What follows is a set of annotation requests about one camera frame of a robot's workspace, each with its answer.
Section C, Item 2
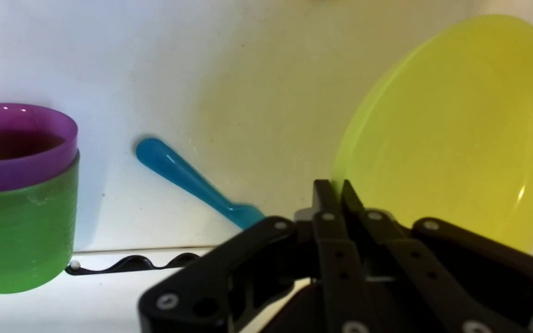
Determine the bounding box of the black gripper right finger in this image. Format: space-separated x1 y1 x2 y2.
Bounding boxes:
339 178 533 333

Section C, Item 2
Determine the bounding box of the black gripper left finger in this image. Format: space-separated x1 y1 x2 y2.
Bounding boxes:
137 178 369 333

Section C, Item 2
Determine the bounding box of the white sink basin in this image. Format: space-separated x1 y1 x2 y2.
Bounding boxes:
0 0 533 333

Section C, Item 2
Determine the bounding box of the blue plastic fork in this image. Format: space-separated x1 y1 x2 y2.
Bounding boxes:
134 136 269 232

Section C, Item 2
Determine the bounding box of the green plastic cup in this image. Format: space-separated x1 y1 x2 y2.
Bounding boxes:
0 152 82 297

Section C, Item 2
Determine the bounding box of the purple plastic cup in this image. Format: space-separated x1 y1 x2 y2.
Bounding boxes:
0 102 82 195

